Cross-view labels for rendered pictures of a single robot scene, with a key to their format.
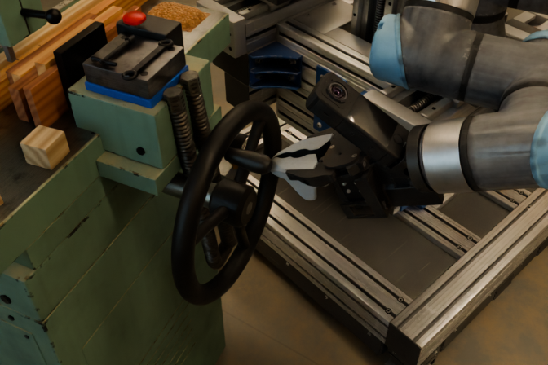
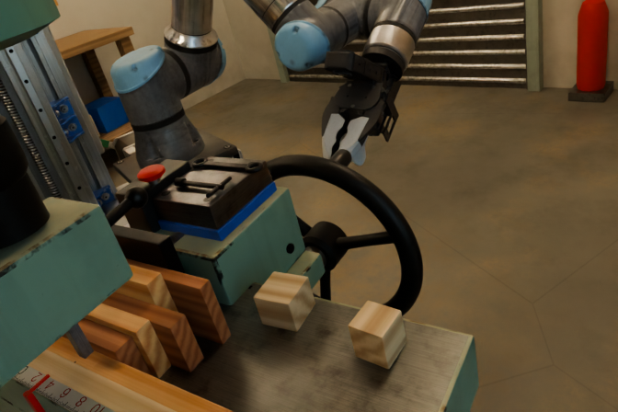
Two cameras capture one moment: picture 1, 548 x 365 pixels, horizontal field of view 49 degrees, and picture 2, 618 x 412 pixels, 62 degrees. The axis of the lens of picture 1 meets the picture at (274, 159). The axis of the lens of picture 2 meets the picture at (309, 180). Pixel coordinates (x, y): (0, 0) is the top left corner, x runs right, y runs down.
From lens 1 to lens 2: 0.79 m
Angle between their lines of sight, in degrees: 63
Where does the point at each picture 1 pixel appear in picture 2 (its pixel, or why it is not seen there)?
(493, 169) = (417, 24)
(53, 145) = (295, 278)
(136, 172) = (305, 268)
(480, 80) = (349, 19)
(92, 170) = not seen: hidden behind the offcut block
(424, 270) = not seen: hidden behind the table
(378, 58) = (315, 41)
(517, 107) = (387, 2)
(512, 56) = (343, 2)
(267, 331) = not seen: outside the picture
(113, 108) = (259, 222)
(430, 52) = (326, 20)
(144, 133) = (287, 220)
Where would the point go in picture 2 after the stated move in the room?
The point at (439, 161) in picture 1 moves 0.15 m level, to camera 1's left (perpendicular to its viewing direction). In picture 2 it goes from (404, 42) to (408, 72)
